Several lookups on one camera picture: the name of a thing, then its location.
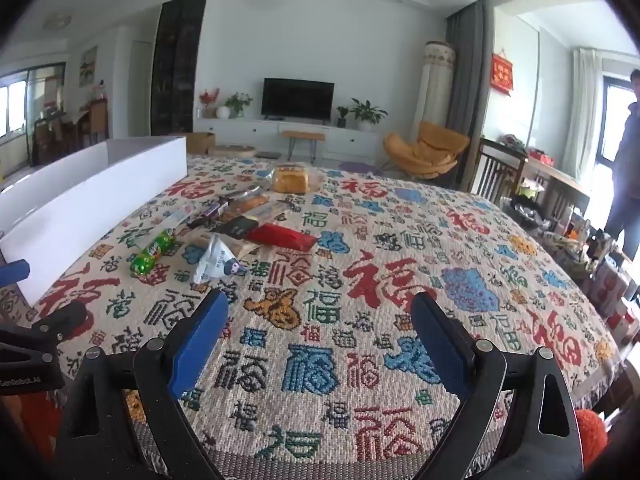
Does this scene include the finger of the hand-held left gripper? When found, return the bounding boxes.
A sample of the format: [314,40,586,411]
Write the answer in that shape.
[0,258,31,287]
[29,301,89,347]

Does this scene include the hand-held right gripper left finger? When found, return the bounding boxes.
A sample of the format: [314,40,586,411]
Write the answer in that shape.
[54,287,231,480]

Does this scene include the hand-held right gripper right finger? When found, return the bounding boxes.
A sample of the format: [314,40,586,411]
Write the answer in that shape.
[409,291,584,480]

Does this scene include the white triangular snack packet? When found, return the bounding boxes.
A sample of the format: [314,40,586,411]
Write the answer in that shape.
[192,234,249,284]

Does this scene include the white storage box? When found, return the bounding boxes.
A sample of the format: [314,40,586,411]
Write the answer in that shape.
[0,135,189,307]

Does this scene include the green candy roll packet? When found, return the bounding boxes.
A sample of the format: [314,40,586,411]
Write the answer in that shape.
[129,229,177,276]

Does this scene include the black snack packet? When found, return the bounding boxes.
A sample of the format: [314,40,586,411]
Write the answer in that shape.
[215,215,262,239]

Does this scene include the long white translucent packet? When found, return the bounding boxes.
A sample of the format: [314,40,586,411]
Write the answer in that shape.
[144,205,195,241]

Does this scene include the printed woven tablecloth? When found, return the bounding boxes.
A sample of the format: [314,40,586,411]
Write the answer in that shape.
[0,155,627,480]

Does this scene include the dark brown chocolate bar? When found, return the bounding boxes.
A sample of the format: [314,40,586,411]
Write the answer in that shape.
[187,199,234,229]

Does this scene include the red snack packet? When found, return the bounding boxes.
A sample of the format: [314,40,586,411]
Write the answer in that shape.
[247,223,319,252]

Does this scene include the clear-wrapped sausage bun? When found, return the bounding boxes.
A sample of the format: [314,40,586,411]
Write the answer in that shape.
[233,195,270,212]

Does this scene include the wooden dining chairs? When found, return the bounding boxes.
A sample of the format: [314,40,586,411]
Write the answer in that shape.
[31,99,110,163]

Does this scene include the clear-wrapped dark snack stick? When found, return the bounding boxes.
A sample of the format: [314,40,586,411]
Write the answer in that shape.
[226,185,263,202]

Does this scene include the orange fleece clothing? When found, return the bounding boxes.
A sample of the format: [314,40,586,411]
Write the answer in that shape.
[574,407,609,467]

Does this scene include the pile of household clutter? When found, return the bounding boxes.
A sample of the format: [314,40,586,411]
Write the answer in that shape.
[500,194,640,343]

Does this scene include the dark wooden chair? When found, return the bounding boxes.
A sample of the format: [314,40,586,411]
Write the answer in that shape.
[470,137,529,202]

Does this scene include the bagged bread loaf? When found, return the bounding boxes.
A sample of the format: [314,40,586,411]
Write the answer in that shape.
[271,162,323,194]

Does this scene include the orange lounge chair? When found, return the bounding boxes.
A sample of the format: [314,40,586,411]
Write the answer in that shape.
[383,120,471,181]

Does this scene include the round beige floor cushion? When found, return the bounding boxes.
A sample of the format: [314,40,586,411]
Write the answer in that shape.
[207,143,256,158]

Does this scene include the cardboard box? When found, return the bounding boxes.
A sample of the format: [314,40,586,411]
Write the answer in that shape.
[170,132,217,156]

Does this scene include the wooden side table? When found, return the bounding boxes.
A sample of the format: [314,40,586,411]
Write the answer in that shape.
[520,154,592,221]

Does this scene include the white television cabinet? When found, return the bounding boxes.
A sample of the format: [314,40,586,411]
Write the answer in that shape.
[193,117,382,155]

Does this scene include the wooden bench with metal legs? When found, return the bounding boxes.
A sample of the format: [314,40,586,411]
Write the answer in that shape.
[280,130,327,164]

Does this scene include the leafy green potted plant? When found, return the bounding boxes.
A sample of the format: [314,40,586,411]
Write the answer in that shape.
[224,92,254,120]

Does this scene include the red flower arrangement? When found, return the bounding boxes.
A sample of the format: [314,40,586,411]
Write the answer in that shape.
[198,88,221,120]

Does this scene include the large green potted plant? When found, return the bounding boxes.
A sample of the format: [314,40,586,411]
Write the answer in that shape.
[349,98,389,134]

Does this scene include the covered standing air conditioner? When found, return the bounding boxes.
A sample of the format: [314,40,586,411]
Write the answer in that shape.
[418,40,457,134]

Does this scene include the dark glass display cabinet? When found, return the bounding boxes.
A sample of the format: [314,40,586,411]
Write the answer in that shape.
[150,0,209,137]

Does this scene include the black television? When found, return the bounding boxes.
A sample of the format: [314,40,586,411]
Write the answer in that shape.
[261,78,335,121]

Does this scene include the white sheer curtain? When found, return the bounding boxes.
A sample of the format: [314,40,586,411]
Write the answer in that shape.
[569,47,606,177]

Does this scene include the grey curtain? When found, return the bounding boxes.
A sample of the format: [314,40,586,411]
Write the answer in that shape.
[444,0,489,137]

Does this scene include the framed wall picture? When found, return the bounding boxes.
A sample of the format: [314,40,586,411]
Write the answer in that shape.
[78,45,99,86]

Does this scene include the red wall hanging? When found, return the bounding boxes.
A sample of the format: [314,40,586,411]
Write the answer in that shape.
[490,50,516,97]

